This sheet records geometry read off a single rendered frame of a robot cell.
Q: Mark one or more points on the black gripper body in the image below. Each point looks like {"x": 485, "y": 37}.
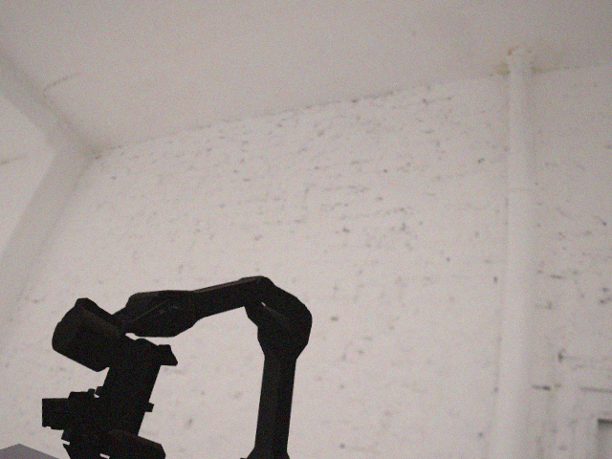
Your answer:
{"x": 121, "y": 440}

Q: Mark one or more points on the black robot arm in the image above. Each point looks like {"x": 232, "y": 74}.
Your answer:
{"x": 96, "y": 339}

